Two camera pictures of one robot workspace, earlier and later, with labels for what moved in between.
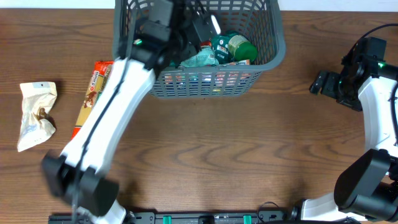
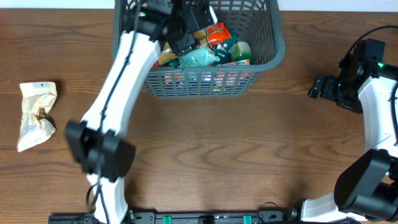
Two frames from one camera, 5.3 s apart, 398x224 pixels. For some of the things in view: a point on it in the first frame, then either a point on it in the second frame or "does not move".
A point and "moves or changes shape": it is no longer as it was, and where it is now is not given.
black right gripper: x=325 y=84 does not move
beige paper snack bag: x=36 y=99 does not move
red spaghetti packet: x=101 y=70 moves or changes shape
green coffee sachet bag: x=219 y=43 moves or changes shape
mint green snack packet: x=204 y=56 does not move
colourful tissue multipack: x=244 y=62 does not move
